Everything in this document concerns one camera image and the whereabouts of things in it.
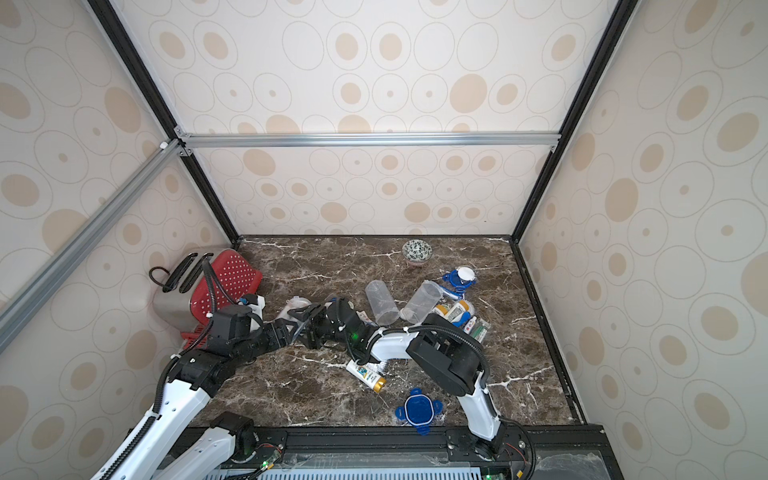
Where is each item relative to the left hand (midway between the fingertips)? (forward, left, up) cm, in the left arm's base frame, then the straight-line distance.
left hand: (296, 326), depth 77 cm
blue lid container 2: (+16, -22, -13) cm, 30 cm away
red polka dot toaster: (+7, +31, 0) cm, 32 cm away
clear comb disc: (-5, -21, -15) cm, 26 cm away
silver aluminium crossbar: (+117, -10, -12) cm, 118 cm away
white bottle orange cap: (+14, -41, -14) cm, 46 cm away
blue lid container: (+9, +3, -4) cm, 10 cm away
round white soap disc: (+29, -51, -14) cm, 61 cm away
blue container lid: (-16, -32, -16) cm, 40 cm away
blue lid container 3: (+18, -35, -16) cm, 42 cm away
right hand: (+4, 0, -1) cm, 4 cm away
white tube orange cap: (+14, -46, -14) cm, 50 cm away
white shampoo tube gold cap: (-7, -18, -14) cm, 24 cm away
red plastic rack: (+4, +37, -16) cm, 41 cm away
